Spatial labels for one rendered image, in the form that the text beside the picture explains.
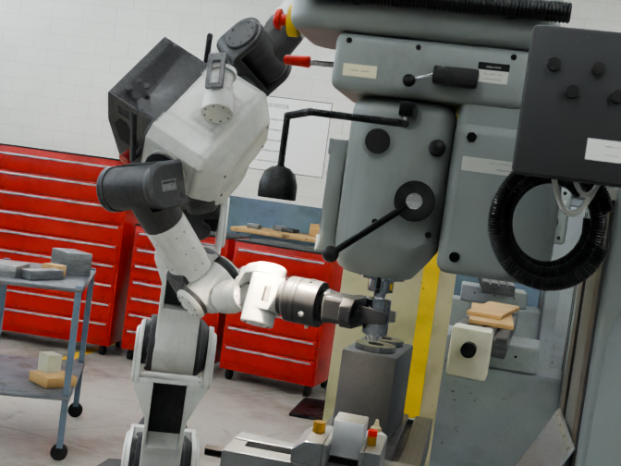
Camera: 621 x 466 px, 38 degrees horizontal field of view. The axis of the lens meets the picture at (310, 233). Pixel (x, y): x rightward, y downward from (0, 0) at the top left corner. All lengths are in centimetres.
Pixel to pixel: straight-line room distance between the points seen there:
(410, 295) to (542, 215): 190
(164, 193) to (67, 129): 1008
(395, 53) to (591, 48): 39
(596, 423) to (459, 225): 39
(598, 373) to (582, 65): 51
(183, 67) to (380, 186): 62
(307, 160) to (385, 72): 933
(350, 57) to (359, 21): 6
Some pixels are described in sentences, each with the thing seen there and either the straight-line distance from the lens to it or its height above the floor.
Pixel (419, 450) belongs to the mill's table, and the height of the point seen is 93.
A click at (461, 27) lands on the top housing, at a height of 175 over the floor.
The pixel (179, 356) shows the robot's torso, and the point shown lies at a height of 100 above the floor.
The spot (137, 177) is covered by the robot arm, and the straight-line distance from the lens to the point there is 186.
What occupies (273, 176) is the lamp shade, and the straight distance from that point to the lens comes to 168.
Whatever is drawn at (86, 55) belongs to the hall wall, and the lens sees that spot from 1193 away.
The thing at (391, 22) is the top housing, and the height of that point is 175.
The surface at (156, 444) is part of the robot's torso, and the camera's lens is 243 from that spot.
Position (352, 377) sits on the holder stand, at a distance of 199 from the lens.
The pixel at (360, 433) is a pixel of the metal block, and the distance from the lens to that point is 155.
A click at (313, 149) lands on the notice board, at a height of 188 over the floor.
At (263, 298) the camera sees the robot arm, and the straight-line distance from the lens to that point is 175.
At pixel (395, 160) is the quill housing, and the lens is 160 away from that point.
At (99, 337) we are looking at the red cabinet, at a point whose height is 14.
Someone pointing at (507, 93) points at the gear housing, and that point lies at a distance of 158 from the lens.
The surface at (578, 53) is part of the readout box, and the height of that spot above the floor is 169.
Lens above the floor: 146
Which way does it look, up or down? 3 degrees down
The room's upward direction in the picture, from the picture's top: 8 degrees clockwise
